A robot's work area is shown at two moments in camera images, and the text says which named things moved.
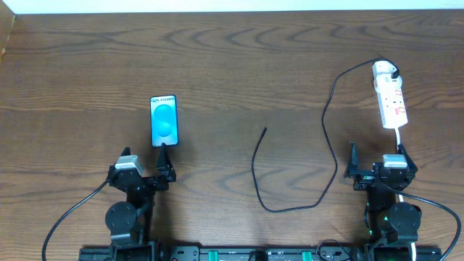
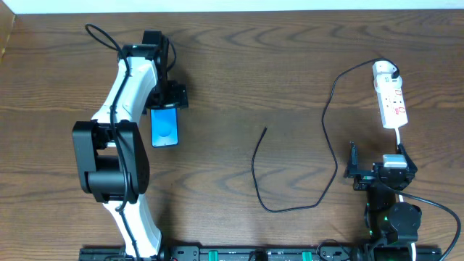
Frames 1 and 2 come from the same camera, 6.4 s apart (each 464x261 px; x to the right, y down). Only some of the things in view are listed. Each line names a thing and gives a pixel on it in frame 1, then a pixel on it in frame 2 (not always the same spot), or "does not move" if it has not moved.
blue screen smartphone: x=164 y=120 does not move
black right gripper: x=375 y=174 does not move
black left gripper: x=146 y=182 to x=174 y=96
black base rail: x=173 y=253 does not move
